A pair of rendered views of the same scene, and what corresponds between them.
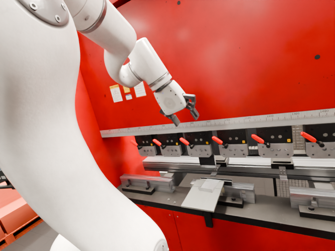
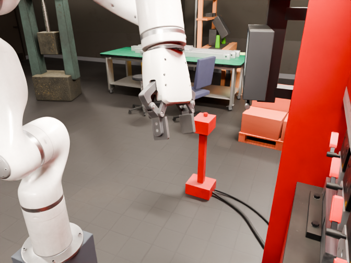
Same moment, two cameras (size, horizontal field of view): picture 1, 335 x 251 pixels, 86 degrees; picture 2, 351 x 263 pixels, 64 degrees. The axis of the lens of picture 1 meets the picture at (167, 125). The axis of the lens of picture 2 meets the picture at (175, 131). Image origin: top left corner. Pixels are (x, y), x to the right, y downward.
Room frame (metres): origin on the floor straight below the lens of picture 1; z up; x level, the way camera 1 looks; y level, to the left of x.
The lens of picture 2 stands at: (0.63, -0.56, 1.73)
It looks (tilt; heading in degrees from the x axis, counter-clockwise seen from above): 25 degrees down; 85
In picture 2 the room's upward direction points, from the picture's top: straight up
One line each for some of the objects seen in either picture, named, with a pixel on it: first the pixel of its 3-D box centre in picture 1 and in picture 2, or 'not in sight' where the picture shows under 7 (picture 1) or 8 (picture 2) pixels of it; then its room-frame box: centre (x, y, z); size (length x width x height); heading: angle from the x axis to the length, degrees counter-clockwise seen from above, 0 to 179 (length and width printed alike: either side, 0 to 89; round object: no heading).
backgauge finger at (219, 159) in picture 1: (217, 165); not in sight; (1.19, -0.29, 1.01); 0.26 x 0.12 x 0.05; 149
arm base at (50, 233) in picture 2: not in sight; (48, 223); (0.28, 0.16, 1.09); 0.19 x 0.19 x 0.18
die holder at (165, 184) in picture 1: (145, 182); (331, 218); (1.34, 0.27, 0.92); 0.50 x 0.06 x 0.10; 59
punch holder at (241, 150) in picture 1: (233, 141); not in sight; (0.96, -0.34, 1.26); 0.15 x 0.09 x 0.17; 59
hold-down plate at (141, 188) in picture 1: (137, 189); (314, 213); (1.32, 0.35, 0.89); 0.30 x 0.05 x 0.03; 59
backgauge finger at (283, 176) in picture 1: (282, 167); not in sight; (0.98, -0.63, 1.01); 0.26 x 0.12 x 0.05; 149
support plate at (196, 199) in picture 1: (204, 193); not in sight; (0.93, -0.12, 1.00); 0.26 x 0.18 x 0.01; 149
